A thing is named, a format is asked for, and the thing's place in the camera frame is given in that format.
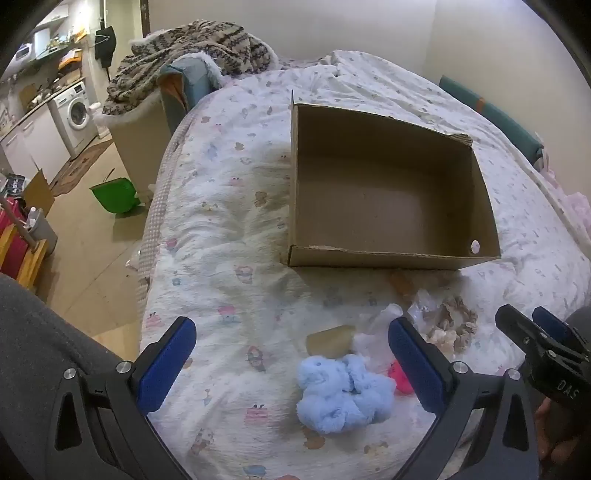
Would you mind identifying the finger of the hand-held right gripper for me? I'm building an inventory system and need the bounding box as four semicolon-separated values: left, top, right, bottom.
495;305;550;365
532;306;587;356

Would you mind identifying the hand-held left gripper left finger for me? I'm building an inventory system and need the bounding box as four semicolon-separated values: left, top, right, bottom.
45;316;198;480

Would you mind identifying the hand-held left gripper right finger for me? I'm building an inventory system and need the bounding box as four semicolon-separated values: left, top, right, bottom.
388;316;541;480

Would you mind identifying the pink rubber object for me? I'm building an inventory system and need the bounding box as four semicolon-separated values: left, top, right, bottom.
387;360;416;395

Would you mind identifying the beige and white scrunchie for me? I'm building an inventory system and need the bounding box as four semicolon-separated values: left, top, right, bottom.
422;323;458;356

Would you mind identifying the white sock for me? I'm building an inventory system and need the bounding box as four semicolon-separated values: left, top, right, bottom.
353;303;404;365

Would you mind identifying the grey-brown scrunchie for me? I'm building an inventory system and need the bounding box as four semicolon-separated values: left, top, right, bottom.
438;295;480;354

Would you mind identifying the clear plastic bag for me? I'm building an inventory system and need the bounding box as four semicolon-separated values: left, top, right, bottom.
407;288;444;328

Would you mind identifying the grey sock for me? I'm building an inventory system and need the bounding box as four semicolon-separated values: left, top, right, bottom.
306;324;357;358

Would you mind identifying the light blue fluffy scrunchie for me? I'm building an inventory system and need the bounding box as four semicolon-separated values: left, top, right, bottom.
295;353;397;435

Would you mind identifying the person's right hand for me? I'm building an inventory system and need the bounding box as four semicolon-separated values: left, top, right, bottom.
533;397;591;467

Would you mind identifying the small brown object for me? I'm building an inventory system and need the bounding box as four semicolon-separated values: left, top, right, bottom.
388;272;419;301

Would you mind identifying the pink cloth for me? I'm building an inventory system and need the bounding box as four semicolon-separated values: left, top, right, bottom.
540;166;591;232

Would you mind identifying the printed white bed quilt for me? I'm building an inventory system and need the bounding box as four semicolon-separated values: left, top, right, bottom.
139;48;591;480

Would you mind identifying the yellow wooden stool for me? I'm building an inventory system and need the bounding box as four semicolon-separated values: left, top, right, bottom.
0;224;49;291

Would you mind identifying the grey bin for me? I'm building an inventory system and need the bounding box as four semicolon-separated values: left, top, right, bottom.
25;208;58;254

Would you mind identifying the red bag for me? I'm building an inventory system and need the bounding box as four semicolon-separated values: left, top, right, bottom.
0;200;28;280

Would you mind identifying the teal headboard pad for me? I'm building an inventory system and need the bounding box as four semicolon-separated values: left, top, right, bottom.
438;75;546;162

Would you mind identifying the wooden stick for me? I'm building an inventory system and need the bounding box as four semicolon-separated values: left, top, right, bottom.
0;196;35;245

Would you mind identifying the small cardboard floor box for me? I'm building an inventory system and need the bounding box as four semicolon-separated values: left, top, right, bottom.
21;170;56;217

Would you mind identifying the patterned floor rug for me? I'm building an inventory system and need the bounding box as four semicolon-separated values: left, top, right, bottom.
50;138;114;197

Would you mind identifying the beige hamper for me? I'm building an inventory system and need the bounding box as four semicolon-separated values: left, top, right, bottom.
95;90;174;204

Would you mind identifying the white kitchen cabinet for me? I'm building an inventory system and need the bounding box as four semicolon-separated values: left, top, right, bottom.
0;104;70;183

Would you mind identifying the white washing machine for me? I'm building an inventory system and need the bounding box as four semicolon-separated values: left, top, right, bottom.
47;80;100;160

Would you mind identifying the patterned knit blanket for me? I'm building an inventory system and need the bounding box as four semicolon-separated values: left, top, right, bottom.
102;19;278;116

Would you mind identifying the dark hanging garment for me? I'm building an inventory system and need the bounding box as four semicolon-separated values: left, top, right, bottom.
95;25;117;68

